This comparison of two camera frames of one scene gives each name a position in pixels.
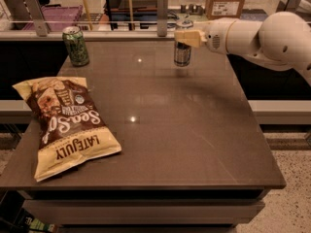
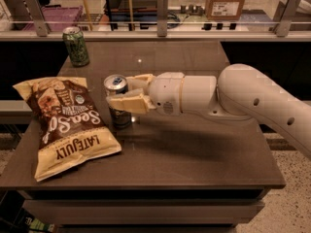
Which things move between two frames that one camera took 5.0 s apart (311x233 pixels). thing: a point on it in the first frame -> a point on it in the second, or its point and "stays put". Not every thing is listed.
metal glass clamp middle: [162, 13] stays put
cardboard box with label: [225, 1] stays put
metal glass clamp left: [39, 18] stays put
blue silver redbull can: [182, 53] -> [115, 84]
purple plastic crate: [56, 18] stays put
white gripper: [216, 37] -> [165, 92]
